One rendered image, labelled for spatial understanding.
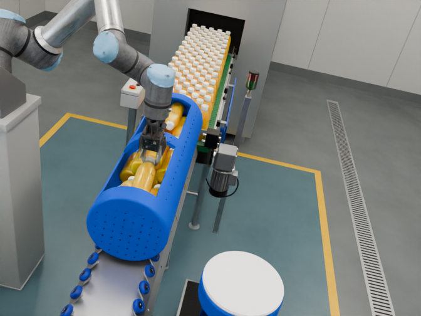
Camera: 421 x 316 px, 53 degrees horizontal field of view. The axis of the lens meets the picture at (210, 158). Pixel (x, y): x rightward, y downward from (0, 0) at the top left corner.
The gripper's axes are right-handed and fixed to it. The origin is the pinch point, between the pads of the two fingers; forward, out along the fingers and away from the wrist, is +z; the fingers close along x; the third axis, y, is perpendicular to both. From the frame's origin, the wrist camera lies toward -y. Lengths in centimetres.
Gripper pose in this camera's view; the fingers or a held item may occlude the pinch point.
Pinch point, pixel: (150, 160)
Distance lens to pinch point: 160.2
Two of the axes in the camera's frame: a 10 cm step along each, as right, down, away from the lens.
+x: 9.7, 2.2, 0.0
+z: -1.9, 8.3, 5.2
